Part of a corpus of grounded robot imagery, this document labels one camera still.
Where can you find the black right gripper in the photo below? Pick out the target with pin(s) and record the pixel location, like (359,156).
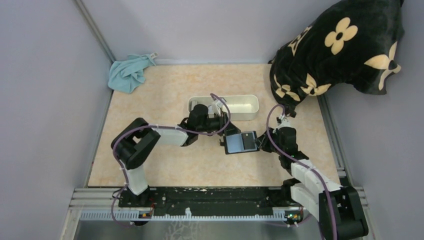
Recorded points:
(266,139)

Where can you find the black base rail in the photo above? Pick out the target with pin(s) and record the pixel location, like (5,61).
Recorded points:
(209,201)

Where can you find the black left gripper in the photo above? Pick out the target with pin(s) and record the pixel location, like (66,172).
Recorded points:
(224,123)

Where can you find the aluminium frame rail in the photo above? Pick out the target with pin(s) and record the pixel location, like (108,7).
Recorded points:
(104,202)

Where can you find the black floral blanket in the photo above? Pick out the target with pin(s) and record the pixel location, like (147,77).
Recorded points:
(352,42)

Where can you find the teal cloth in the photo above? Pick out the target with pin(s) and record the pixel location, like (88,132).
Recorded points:
(126,75)

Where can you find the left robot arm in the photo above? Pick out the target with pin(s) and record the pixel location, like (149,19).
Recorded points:
(134,144)

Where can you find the white plastic tray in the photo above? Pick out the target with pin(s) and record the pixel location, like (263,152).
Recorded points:
(241,107)

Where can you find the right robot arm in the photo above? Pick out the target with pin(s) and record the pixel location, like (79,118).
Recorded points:
(318,188)

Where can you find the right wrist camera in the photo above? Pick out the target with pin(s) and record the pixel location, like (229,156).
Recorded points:
(283,122)

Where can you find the dark credit card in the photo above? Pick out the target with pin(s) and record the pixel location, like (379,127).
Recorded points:
(248,140)

